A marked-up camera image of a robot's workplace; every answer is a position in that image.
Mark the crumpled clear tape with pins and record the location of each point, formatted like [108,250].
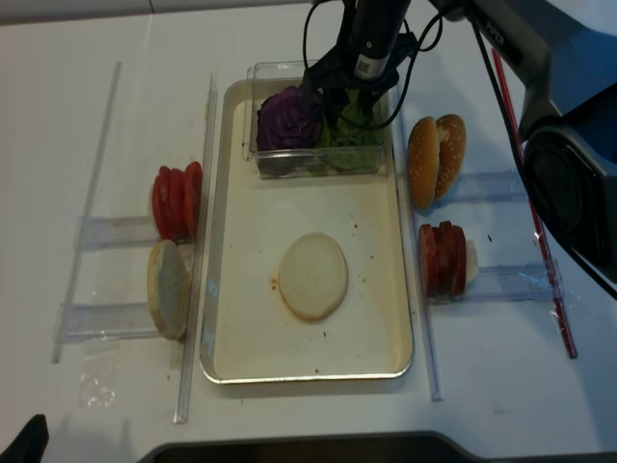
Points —
[96,390]

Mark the clear rail far left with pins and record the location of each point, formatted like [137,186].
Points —
[91,193]

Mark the front red meat slice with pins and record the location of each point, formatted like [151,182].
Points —
[430,263]

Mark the purple cabbage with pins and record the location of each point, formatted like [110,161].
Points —
[289,120]

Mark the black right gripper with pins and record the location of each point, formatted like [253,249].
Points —
[368,50]

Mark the white cheese slice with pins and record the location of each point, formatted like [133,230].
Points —
[472,268]

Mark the rear sesame bun top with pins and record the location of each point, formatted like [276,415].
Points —
[452,135]

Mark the cream metal tray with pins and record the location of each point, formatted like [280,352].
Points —
[248,334]

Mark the middle tomato slice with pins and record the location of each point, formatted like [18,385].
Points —
[176,203]

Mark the red plastic rail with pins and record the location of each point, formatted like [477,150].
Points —
[553,276]

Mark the tomato slice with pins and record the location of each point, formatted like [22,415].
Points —
[157,209]
[192,197]
[176,203]

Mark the green lettuce pile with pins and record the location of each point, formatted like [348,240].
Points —
[349,149]

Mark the red meat slice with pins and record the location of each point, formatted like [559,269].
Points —
[447,255]
[460,273]
[430,263]
[442,259]

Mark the clear holder meat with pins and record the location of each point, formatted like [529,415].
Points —
[504,284]

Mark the clear holder left bun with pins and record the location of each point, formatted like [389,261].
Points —
[123,321]

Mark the upright bun slice left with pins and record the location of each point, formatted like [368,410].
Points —
[168,290]

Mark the black object bottom left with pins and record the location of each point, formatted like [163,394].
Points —
[30,443]

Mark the dark base panel bottom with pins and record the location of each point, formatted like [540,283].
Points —
[380,447]

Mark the sesame bun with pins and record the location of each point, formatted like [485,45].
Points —
[452,135]
[423,162]

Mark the bun bottom on tray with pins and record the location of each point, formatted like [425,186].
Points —
[313,276]

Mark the right tomato slice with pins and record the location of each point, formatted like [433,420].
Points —
[192,197]

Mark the clear rail right of tray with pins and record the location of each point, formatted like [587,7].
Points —
[425,352]

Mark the clear plastic container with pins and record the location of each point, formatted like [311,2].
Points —
[264,80]

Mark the front sesame bun top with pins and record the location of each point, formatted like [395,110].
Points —
[423,162]

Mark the clear holder sesame buns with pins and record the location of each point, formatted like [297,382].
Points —
[494,187]

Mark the left tomato slice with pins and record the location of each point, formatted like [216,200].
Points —
[157,209]

